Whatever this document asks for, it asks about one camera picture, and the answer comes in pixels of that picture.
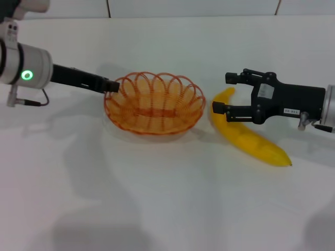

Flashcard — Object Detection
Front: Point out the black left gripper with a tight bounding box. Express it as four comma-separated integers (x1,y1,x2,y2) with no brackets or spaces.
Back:
50,64,120,94

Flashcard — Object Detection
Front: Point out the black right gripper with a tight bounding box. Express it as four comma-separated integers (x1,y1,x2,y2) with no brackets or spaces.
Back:
212,68,327,125

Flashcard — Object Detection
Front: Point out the orange wire basket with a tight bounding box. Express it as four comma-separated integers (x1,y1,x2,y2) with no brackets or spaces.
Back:
104,71,207,136

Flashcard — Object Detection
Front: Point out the yellow banana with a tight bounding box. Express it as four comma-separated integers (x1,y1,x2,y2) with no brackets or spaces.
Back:
210,87,293,167

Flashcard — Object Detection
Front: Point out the right wrist cable with plug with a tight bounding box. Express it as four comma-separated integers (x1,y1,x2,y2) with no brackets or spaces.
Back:
298,112,335,132

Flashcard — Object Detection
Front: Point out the wrist cable with plug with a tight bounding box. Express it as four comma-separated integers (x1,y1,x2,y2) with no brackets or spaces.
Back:
6,86,50,108
298,112,335,132

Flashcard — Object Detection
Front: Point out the left wrist cable with plug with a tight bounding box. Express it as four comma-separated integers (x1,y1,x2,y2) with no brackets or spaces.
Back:
6,86,50,108

